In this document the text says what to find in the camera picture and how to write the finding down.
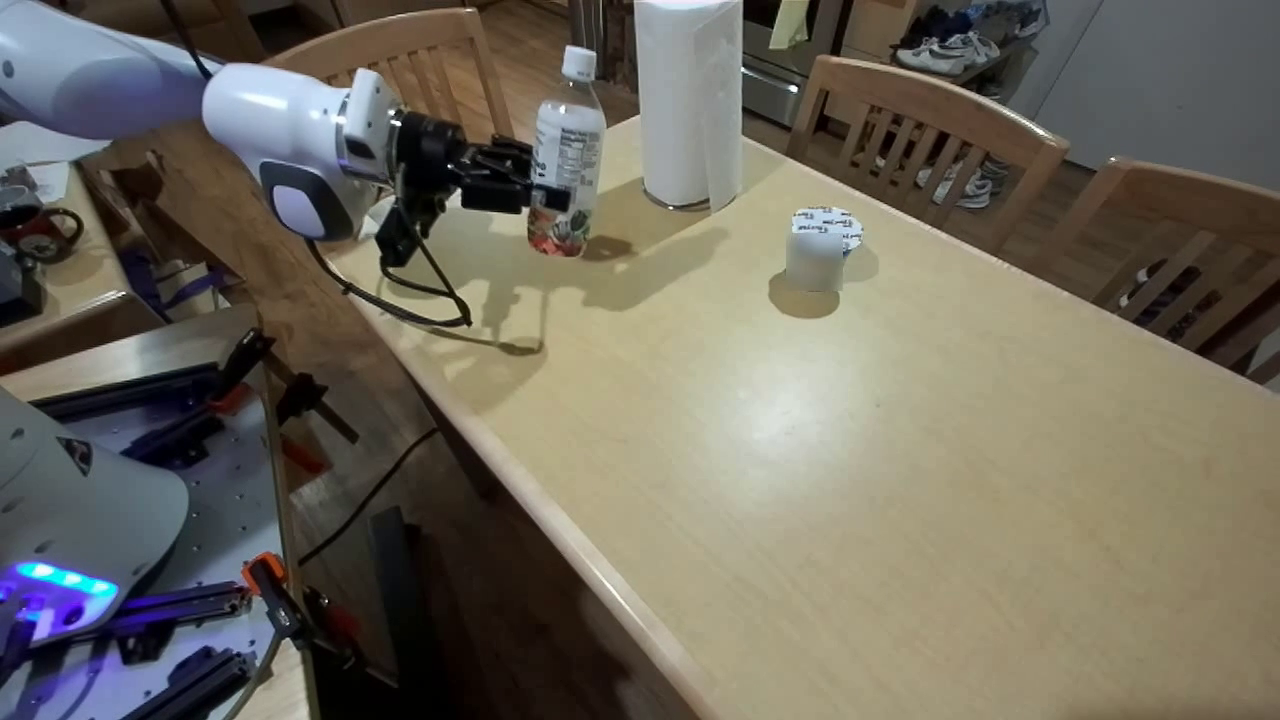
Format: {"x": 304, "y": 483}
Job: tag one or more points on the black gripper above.
{"x": 438, "y": 160}

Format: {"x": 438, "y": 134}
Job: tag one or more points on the clear plastic water bottle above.
{"x": 565, "y": 156}

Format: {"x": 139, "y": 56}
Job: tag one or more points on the white paper towel roll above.
{"x": 690, "y": 102}

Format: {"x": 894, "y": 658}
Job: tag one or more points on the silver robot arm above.
{"x": 316, "y": 149}

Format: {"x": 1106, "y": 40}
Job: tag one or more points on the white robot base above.
{"x": 82, "y": 525}

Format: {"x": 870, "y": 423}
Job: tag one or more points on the wooden chair behind table left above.
{"x": 438, "y": 62}

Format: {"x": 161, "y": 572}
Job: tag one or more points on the wooden chair far middle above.
{"x": 925, "y": 147}

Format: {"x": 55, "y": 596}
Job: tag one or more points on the wooden chair far right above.
{"x": 1196, "y": 257}

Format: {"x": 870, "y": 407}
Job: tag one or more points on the metal trash can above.
{"x": 591, "y": 26}

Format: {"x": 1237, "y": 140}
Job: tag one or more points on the orange black clamp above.
{"x": 289, "y": 394}

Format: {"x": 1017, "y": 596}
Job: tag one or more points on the small white blue cup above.
{"x": 817, "y": 247}

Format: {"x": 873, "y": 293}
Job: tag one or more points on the side wooden desk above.
{"x": 85, "y": 293}

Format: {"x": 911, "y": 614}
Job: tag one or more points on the white sneakers on floor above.
{"x": 951, "y": 56}

